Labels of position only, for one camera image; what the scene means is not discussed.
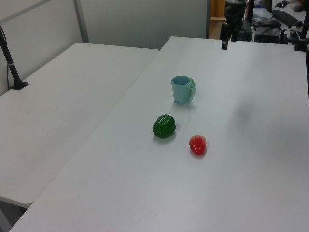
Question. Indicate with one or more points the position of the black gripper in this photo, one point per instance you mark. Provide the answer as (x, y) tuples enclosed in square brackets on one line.
[(233, 12)]

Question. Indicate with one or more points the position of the light blue hexagonal mug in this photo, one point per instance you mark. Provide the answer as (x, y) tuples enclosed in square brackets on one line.
[(181, 93)]

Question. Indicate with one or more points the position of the black vertical pole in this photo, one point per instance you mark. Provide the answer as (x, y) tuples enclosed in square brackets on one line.
[(250, 10)]

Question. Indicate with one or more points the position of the black equipment box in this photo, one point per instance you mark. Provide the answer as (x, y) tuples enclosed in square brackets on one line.
[(268, 36)]

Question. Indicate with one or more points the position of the black game controller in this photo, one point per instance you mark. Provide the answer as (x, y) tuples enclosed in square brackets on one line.
[(268, 23)]

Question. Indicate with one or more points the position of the black keyboard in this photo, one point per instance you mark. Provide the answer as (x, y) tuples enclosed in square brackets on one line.
[(285, 17)]

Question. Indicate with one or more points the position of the light green apple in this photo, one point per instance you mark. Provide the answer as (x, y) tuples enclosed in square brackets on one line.
[(192, 81)]

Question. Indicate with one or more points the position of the dark green bell pepper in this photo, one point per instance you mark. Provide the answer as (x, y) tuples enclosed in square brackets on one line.
[(164, 126)]

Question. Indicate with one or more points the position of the red bell pepper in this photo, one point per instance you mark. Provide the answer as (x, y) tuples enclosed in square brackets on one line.
[(198, 145)]

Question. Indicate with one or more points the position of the black clamp camera stand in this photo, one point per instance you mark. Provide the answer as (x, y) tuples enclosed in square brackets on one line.
[(301, 39)]

